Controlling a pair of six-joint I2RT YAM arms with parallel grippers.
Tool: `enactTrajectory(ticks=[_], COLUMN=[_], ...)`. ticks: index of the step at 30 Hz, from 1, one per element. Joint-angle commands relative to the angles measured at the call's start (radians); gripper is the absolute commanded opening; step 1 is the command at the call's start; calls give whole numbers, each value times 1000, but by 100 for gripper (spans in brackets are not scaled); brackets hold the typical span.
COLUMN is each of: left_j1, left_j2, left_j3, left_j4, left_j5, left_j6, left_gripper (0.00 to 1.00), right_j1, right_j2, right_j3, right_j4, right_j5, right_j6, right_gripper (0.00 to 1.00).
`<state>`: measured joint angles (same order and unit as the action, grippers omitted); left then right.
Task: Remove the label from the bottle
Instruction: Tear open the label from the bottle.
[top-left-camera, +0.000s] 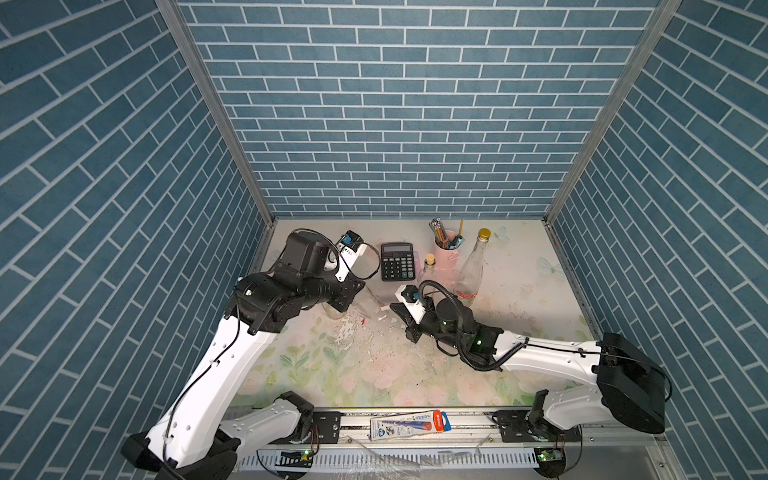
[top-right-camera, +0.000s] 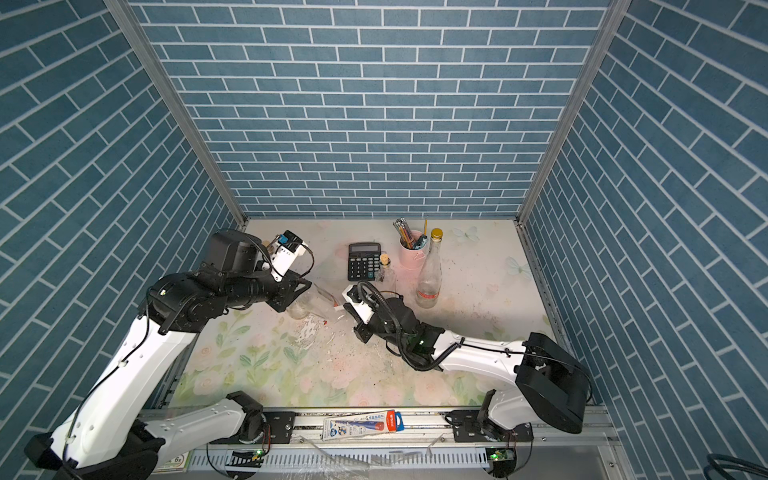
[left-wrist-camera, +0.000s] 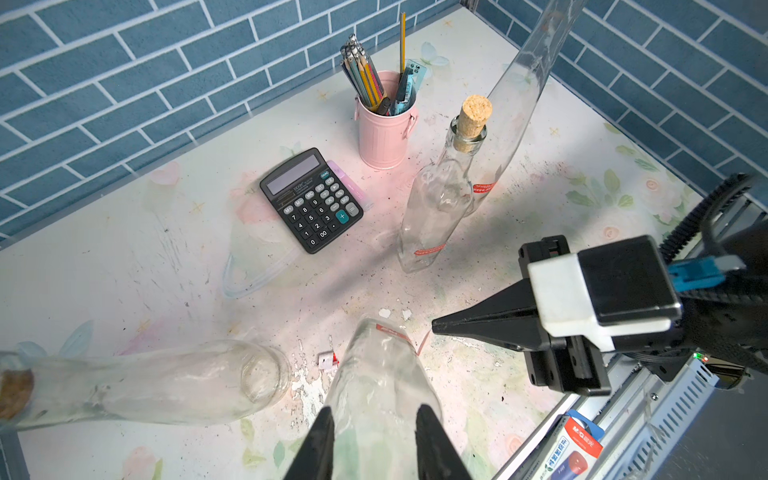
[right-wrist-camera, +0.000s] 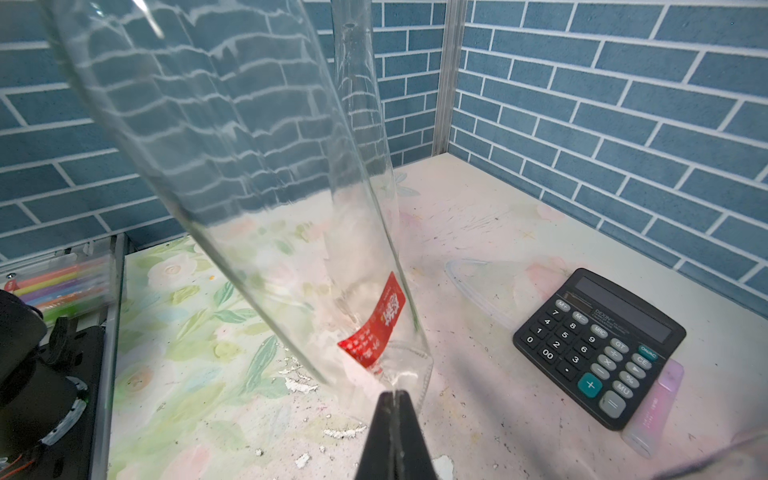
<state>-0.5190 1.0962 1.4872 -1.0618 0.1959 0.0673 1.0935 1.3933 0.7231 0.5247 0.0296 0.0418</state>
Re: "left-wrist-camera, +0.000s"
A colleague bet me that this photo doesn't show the clear glass bottle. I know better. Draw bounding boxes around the clear glass bottle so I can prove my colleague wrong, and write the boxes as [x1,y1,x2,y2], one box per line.
[1,339,290,431]

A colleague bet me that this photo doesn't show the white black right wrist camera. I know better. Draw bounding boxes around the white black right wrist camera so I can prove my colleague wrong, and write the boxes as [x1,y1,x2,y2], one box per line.
[528,235,683,352]

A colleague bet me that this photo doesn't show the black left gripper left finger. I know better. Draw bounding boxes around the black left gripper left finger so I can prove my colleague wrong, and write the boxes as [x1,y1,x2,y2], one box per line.
[283,406,335,480]

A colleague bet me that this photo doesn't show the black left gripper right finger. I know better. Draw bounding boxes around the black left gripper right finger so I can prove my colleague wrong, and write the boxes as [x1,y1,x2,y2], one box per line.
[415,404,471,480]

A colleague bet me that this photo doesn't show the black desk calculator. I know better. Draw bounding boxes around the black desk calculator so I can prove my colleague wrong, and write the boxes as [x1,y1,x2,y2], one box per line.
[259,147,364,254]

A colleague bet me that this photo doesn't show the pens in bucket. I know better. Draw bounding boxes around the pens in bucket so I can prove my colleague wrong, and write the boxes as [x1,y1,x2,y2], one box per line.
[340,13,427,117]

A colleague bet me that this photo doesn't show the pink metal pen bucket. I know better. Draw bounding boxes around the pink metal pen bucket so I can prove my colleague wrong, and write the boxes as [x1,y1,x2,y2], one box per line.
[354,90,419,170]

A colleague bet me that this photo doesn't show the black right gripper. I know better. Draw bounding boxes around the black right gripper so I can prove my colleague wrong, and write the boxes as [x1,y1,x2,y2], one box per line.
[432,236,684,396]

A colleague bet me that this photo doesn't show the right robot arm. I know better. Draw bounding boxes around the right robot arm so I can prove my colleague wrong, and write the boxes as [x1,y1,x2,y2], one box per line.
[432,173,767,396]

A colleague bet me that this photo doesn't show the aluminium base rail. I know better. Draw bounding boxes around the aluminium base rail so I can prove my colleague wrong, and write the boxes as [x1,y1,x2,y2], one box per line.
[491,197,768,480]

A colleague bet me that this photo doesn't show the tall gold-capped glass bottle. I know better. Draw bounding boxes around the tall gold-capped glass bottle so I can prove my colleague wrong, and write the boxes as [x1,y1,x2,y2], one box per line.
[465,0,586,216]

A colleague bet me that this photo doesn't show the corked glass bottle red label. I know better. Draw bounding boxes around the corked glass bottle red label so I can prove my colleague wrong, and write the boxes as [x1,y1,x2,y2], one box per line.
[398,95,492,273]

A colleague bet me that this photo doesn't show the peeled red white label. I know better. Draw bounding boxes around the peeled red white label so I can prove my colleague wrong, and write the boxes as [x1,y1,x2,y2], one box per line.
[317,351,340,371]

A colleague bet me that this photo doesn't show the short corked glass bottle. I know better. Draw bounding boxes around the short corked glass bottle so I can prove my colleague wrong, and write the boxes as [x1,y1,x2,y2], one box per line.
[325,318,442,479]

